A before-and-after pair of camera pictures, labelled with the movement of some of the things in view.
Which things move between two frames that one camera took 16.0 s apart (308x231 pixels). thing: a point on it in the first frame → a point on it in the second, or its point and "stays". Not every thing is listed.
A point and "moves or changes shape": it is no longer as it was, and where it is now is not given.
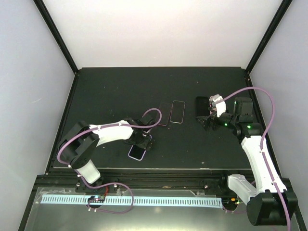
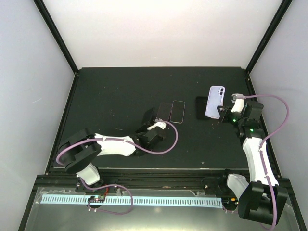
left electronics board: [97, 198] stays
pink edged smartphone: [165, 108] stays
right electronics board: [230, 201] stays
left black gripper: [145, 145] → [139, 129]
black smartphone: [177, 111] stays
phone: [136, 153] moves or changes shape
